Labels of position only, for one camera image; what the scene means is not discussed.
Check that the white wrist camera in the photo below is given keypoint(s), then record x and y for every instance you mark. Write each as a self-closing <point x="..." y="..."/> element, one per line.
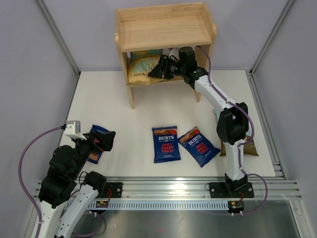
<point x="174" y="53"/>
<point x="73" y="130"/>

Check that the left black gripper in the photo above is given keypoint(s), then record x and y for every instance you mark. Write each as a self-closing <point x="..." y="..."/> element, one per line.
<point x="88" y="141"/>

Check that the blue burts bag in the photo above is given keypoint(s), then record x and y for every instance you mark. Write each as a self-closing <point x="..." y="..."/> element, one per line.
<point x="165" y="144"/>
<point x="202" y="150"/>
<point x="97" y="152"/>

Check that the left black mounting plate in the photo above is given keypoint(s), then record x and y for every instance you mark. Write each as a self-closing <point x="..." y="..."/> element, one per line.
<point x="113" y="189"/>

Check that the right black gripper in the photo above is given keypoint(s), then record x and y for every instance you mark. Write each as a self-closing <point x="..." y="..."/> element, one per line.
<point x="163" y="67"/>

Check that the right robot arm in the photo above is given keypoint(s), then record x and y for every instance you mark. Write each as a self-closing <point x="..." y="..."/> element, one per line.
<point x="232" y="125"/>

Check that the yellow kettle chips bag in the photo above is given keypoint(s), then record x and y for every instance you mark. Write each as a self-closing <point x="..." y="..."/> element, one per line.
<point x="141" y="63"/>

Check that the wooden two-tier shelf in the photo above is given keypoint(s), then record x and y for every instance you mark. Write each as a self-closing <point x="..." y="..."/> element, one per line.
<point x="162" y="27"/>

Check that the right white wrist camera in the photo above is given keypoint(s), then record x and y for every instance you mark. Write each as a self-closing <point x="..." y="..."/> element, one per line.
<point x="174" y="53"/>

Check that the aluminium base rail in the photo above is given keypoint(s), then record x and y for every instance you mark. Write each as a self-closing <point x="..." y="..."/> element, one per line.
<point x="193" y="188"/>

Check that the light blue cassava chips bag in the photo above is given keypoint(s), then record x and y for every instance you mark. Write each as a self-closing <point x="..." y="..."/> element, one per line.
<point x="249" y="149"/>

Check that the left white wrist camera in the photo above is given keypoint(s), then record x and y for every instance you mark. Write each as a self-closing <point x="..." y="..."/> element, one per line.
<point x="73" y="130"/>

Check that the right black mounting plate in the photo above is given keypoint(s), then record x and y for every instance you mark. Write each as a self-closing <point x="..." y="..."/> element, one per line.
<point x="218" y="190"/>

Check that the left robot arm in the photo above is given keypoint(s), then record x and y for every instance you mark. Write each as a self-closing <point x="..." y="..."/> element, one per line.
<point x="57" y="186"/>

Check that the black mounting plate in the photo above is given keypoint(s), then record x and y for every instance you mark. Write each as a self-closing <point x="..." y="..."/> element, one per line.
<point x="113" y="189"/>
<point x="218" y="190"/>

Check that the white slotted cable duct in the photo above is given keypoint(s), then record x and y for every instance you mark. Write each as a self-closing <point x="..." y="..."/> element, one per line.
<point x="217" y="205"/>

